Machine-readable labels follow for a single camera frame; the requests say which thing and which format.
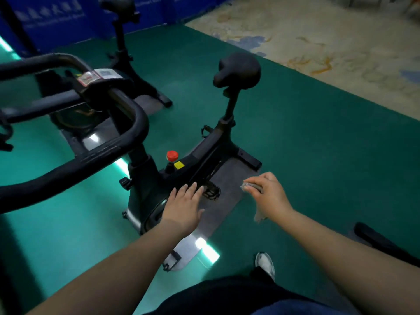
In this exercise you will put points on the person's right hand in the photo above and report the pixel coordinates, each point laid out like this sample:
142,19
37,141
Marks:
272,200

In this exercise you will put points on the person's left hand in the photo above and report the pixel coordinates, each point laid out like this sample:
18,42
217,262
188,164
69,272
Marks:
182,213

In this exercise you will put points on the grey cleaning cloth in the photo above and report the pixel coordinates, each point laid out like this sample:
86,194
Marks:
249,186

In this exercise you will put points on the person's left forearm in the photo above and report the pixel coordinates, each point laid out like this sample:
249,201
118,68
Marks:
115,275

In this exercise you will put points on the person's right forearm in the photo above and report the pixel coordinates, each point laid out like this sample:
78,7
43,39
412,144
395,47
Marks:
354,259

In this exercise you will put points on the black exercise bike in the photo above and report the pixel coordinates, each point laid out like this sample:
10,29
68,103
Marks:
229,180
98,137

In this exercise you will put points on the person's black trousers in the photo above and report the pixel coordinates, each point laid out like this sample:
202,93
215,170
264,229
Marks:
229,295

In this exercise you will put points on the red round knob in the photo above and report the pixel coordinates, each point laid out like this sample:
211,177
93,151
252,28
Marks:
172,156

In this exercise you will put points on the white sneaker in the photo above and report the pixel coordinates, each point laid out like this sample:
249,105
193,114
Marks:
265,264

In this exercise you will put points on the beige patterned rug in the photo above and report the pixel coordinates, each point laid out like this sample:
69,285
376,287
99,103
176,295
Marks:
328,55

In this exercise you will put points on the orange chair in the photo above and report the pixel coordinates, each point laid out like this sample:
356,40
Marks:
414,2

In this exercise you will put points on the black exercise bike frame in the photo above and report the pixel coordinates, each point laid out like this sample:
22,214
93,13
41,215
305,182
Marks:
124,62
387,242
236,70

